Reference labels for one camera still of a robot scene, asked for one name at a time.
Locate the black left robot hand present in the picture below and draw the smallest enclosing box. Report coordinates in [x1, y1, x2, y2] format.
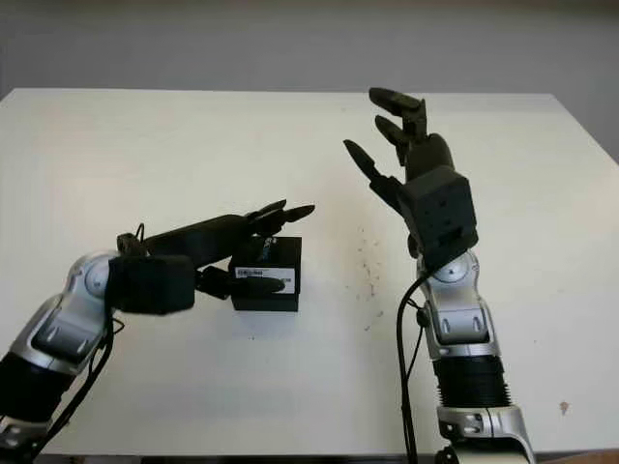
[117, 198, 317, 298]

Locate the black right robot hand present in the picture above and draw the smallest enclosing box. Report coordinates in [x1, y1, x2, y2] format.
[341, 86, 457, 258]

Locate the black RealSense box lid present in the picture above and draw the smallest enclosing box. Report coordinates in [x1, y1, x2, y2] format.
[229, 236, 304, 297]

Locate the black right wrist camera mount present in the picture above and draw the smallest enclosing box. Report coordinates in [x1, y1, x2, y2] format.
[400, 165, 482, 270]

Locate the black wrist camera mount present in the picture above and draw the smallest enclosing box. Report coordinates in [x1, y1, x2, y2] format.
[106, 255, 197, 317]
[400, 165, 482, 270]

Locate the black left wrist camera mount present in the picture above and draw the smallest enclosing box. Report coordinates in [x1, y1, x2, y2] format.
[106, 255, 197, 317]

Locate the black camera box base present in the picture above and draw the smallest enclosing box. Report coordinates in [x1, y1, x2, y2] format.
[231, 288, 302, 313]

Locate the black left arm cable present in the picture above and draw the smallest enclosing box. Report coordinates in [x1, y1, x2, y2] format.
[26, 220, 150, 458]

